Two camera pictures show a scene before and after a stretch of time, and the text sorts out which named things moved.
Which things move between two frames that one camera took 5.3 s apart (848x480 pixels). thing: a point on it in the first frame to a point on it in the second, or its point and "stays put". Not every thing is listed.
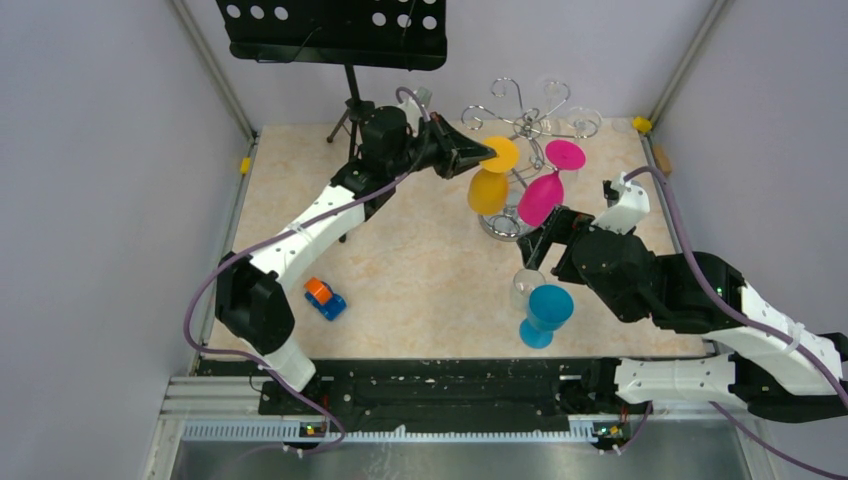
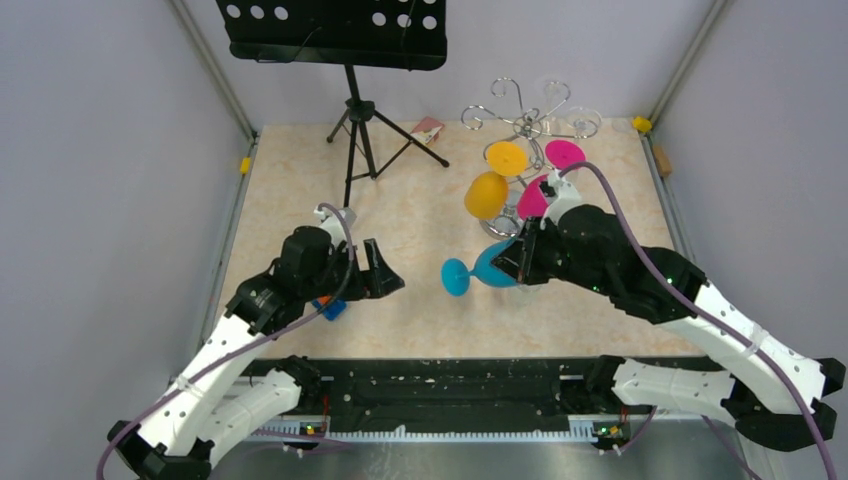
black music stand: x=410 y=34 stays put
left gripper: x=449 y=142 to x=379 y=280
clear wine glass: x=584 y=121 stays put
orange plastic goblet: x=488 y=189 stays put
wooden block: x=662 y=159 stays put
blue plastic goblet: x=549 y=309 to x=456 y=276
